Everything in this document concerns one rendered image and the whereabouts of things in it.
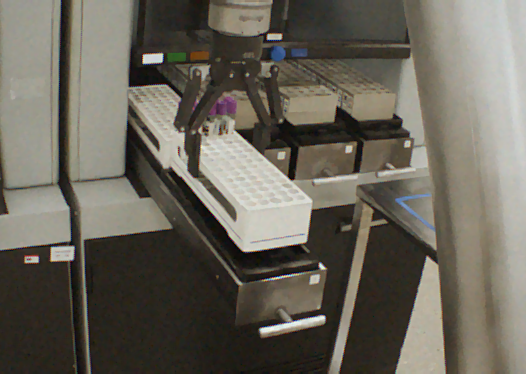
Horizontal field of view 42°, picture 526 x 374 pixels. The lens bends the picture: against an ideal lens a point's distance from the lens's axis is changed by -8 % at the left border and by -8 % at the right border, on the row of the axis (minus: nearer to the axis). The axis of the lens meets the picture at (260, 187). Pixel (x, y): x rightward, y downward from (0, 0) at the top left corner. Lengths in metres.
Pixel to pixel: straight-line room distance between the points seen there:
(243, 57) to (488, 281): 0.68
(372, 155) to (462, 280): 1.09
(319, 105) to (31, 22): 0.62
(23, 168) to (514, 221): 1.05
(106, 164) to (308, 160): 0.39
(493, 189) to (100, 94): 0.99
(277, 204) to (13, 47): 0.55
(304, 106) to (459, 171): 1.07
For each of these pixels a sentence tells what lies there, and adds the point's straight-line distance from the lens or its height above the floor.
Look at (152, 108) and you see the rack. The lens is 1.40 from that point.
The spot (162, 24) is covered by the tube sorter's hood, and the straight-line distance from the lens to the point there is 1.31.
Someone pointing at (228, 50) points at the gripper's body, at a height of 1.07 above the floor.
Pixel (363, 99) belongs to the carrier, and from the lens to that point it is 1.55.
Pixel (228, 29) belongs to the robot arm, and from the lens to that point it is 1.03.
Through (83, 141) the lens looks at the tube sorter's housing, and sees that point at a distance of 1.35.
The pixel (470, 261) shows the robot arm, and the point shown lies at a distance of 0.44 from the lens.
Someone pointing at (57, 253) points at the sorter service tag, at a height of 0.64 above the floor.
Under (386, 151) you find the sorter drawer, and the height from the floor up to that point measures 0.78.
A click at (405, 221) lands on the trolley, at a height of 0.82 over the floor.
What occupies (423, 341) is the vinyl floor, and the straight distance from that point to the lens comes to 2.32.
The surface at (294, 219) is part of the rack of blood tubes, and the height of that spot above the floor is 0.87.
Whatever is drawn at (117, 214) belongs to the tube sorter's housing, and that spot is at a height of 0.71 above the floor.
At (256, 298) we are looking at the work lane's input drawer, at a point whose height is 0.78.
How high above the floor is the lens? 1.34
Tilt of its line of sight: 25 degrees down
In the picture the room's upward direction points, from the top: 6 degrees clockwise
